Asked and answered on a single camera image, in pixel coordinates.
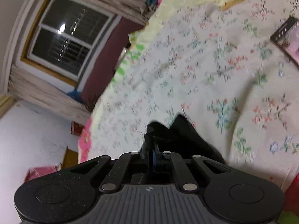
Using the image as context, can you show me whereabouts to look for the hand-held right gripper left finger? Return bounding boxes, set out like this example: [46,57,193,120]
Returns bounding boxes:
[70,142,153,193]

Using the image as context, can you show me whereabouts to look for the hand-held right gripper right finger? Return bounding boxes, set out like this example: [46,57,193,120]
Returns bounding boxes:
[154,145,230,192]

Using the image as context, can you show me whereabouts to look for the black pants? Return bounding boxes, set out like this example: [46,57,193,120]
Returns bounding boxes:
[140,114,226,165]

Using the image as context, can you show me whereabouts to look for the small red object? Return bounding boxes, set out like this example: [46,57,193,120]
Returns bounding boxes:
[71,121,84,136]

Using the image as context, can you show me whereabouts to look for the wooden cabinet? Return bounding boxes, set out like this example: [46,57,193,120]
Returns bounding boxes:
[59,146,80,171]

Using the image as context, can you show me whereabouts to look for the blue cloth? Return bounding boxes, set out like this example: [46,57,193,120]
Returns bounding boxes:
[67,89,86,104]

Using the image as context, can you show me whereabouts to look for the white floral bedsheet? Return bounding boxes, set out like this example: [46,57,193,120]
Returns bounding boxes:
[89,0,299,192]

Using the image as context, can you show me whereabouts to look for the pink cloth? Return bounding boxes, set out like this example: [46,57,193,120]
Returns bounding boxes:
[24,165,62,182]

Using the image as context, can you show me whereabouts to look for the maroon headboard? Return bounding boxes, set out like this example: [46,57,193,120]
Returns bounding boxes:
[81,16,145,105]

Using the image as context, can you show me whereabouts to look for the white framed window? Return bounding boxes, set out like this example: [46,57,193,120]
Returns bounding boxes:
[21,0,122,87]

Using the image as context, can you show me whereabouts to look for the black smartphone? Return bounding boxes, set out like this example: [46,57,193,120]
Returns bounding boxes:
[270,16,299,66]

